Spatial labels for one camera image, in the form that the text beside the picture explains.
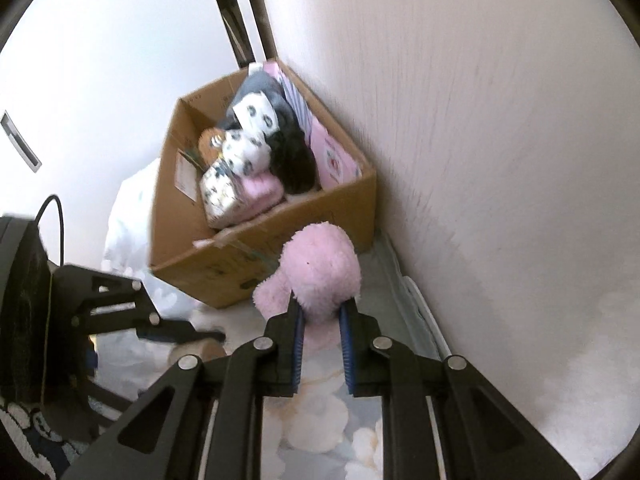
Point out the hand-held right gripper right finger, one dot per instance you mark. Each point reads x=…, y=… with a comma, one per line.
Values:
x=346, y=360

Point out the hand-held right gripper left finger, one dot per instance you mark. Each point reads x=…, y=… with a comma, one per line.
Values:
x=298, y=355

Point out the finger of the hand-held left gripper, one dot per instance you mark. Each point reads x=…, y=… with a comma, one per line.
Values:
x=170, y=331

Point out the pink plush toy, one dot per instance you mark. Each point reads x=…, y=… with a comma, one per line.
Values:
x=320, y=270

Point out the cardboard box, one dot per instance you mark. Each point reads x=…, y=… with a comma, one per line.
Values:
x=280, y=230

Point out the pink fuzzy cloth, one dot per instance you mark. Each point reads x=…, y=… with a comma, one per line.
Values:
x=260, y=192

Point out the white black-spotted cloth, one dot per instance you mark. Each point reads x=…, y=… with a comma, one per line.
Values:
x=255, y=112

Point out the light printed blanket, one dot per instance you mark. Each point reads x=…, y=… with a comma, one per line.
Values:
x=320, y=425

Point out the white plastic strip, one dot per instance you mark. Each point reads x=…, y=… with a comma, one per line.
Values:
x=425, y=312

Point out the dark white-patterned cloth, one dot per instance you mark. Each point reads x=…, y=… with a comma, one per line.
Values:
x=25, y=430

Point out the white patterned pouch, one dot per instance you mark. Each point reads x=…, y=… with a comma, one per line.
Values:
x=220, y=195

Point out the panda plush toy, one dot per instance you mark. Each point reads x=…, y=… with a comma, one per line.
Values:
x=244, y=154

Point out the brown lion toy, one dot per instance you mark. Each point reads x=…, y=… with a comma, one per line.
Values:
x=210, y=142

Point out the black cloth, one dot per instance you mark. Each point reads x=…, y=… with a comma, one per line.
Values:
x=295, y=160

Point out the pink teal-rayed paper liner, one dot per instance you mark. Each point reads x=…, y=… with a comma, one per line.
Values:
x=332, y=155

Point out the grey-blue cloth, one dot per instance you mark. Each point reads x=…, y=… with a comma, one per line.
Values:
x=262, y=84

